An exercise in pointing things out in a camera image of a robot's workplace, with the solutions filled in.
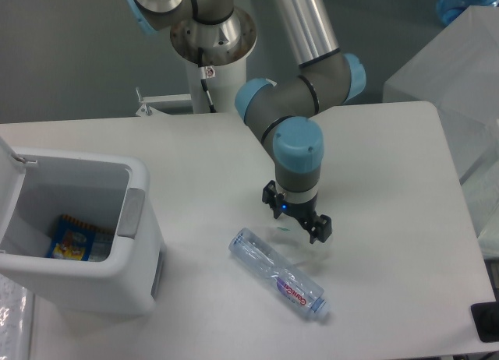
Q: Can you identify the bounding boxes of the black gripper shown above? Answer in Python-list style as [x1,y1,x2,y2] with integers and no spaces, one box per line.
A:
[262,180,332,244]

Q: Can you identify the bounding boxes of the white plastic wrapper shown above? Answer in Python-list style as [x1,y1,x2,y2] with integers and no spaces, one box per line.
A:
[261,217,331,267]

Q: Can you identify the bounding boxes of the clear plastic water bottle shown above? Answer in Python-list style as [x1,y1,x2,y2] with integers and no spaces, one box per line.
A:
[228,228,331,321]

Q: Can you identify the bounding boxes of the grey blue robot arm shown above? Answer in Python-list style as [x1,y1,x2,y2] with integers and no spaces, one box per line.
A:
[126,0,366,242]

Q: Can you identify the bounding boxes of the white trash can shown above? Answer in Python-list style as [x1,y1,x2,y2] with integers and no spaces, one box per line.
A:
[1,143,165,315]

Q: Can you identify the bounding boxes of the translucent plastic box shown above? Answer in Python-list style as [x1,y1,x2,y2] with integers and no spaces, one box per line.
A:
[383,6,498,176]

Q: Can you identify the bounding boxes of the black device at edge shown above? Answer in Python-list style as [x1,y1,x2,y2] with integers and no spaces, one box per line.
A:
[471,302,498,343]

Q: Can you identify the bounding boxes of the blue snack packet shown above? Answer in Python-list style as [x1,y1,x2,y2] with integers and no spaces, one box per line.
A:
[45,214,115,262]

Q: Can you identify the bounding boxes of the clear plastic sheet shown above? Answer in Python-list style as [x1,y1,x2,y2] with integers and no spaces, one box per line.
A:
[1,275,34,359]

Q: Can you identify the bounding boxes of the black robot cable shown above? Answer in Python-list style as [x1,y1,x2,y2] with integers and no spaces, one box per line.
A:
[196,48,217,114]

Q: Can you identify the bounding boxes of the white pedestal base bracket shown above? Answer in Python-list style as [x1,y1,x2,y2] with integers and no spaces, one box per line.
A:
[135,86,238,117]

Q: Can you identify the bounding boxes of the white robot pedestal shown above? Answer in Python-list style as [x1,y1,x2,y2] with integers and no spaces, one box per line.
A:
[170,7,257,105]

